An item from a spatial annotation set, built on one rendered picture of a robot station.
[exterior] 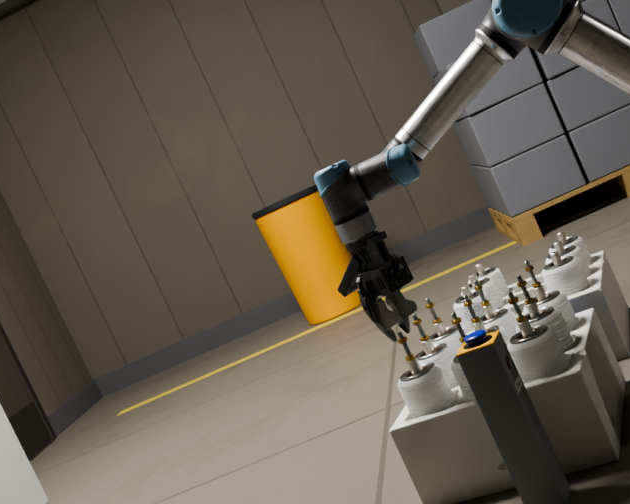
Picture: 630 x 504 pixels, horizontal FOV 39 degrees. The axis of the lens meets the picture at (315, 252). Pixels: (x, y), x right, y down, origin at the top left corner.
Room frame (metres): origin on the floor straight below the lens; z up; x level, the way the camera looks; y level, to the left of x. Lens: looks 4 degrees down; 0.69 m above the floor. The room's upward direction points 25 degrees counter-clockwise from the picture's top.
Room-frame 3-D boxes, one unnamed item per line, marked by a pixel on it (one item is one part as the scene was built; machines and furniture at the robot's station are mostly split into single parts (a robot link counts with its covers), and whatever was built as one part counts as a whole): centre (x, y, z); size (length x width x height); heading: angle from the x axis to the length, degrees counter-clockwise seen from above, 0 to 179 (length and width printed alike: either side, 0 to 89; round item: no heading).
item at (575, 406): (1.82, -0.24, 0.09); 0.39 x 0.39 x 0.18; 66
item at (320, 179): (1.75, -0.10, 0.64); 0.09 x 0.08 x 0.11; 77
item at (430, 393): (1.76, -0.08, 0.16); 0.10 x 0.10 x 0.18
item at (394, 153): (1.74, -0.20, 0.64); 0.11 x 0.11 x 0.08; 77
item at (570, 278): (2.15, -0.52, 0.16); 0.10 x 0.10 x 0.18
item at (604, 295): (2.30, -0.46, 0.09); 0.39 x 0.39 x 0.18; 68
